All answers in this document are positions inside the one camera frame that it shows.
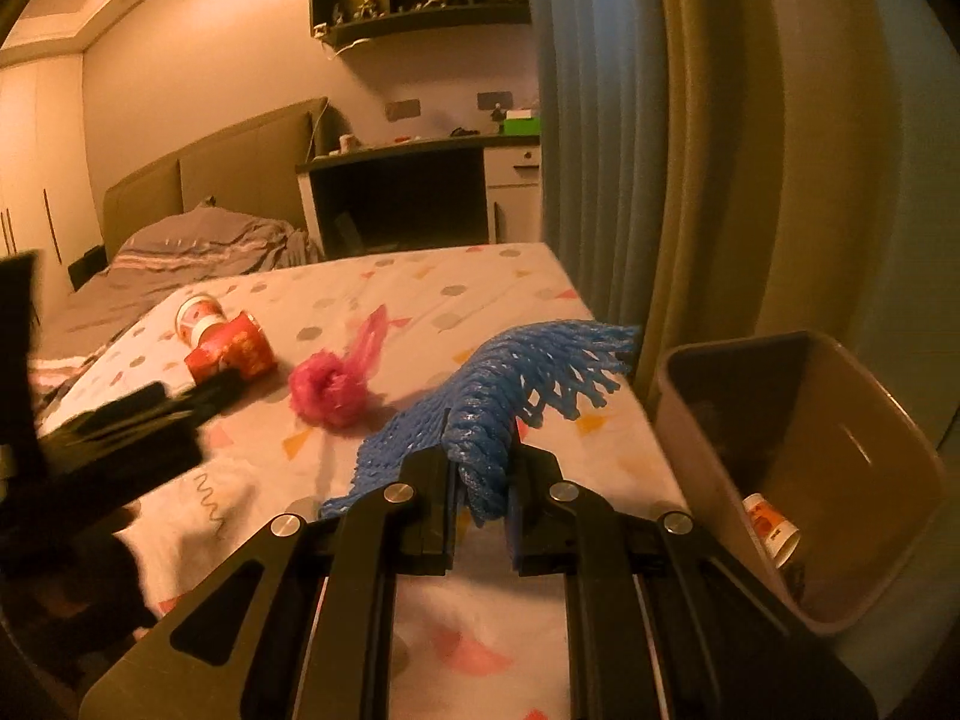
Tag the green box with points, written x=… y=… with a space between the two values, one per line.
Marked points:
x=523 y=124

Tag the grey plastic waste bin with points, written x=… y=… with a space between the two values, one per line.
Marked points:
x=862 y=420

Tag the white and red paper cup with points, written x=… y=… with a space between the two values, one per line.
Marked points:
x=196 y=315

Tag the grey striped bedding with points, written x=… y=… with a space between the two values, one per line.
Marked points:
x=195 y=247

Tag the pink plastic bag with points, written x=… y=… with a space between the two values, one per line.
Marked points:
x=330 y=390

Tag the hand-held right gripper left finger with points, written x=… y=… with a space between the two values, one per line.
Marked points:
x=431 y=525

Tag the dark desk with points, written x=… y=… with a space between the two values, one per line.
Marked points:
x=390 y=154

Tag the person's left forearm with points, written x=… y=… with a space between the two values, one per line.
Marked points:
x=67 y=600

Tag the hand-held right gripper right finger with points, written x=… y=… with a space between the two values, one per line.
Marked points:
x=529 y=532

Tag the blue curtain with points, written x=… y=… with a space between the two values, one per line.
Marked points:
x=600 y=127

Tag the grey wall socket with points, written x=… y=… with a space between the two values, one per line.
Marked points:
x=495 y=100
x=403 y=109

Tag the white drawer cabinet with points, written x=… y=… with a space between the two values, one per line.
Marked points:
x=517 y=195

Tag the beige bed headboard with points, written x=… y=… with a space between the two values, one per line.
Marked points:
x=225 y=172

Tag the blue foam net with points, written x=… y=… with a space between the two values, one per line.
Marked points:
x=510 y=382

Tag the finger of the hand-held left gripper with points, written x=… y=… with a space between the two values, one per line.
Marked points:
x=165 y=401

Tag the orange print paper cup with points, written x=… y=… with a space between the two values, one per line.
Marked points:
x=772 y=529

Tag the beige wardrobe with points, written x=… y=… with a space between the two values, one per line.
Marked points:
x=37 y=165

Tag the beige curtain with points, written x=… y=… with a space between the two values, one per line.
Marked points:
x=720 y=165

